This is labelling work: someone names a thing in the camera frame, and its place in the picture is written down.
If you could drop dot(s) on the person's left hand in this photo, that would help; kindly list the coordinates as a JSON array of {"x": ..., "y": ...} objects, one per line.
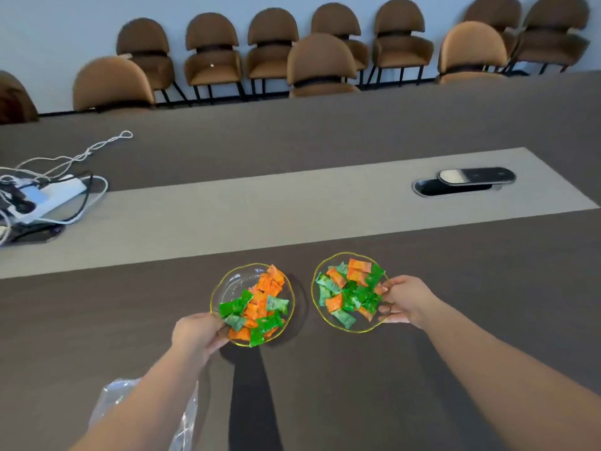
[{"x": 195, "y": 334}]

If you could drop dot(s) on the person's right hand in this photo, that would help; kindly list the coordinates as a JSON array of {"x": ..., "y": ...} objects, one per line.
[{"x": 411, "y": 300}]

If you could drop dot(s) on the person's right thumb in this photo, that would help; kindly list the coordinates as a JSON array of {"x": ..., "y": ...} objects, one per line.
[{"x": 393, "y": 315}]

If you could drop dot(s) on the person's left thumb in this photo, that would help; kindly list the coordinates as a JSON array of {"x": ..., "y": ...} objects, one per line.
[{"x": 217, "y": 344}]

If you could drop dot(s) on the clear glass plate gold rim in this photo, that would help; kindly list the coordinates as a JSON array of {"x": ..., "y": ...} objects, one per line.
[
  {"x": 233, "y": 282},
  {"x": 324, "y": 270}
]

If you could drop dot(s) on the person's right forearm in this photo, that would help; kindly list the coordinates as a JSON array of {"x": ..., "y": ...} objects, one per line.
[{"x": 507, "y": 385}]

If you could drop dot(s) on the person's left forearm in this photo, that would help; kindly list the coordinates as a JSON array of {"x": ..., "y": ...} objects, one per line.
[{"x": 141, "y": 403}]

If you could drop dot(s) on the pile of orange green candies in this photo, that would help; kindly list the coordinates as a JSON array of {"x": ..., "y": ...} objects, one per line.
[
  {"x": 258, "y": 305},
  {"x": 352, "y": 291}
]

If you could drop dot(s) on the clear plastic bag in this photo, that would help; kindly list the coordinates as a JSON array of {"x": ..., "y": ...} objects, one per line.
[{"x": 110, "y": 394}]

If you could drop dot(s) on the white power strip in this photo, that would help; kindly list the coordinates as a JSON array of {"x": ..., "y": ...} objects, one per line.
[{"x": 56, "y": 194}]

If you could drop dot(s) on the black plug adapter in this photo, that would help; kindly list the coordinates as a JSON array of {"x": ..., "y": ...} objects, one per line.
[{"x": 16, "y": 201}]

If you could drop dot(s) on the brown padded chair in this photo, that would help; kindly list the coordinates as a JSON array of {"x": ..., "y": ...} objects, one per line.
[
  {"x": 321, "y": 63},
  {"x": 112, "y": 84},
  {"x": 14, "y": 100},
  {"x": 472, "y": 49}
]

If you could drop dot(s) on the row of brown chairs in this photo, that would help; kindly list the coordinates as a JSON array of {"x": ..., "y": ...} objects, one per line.
[{"x": 213, "y": 58}]

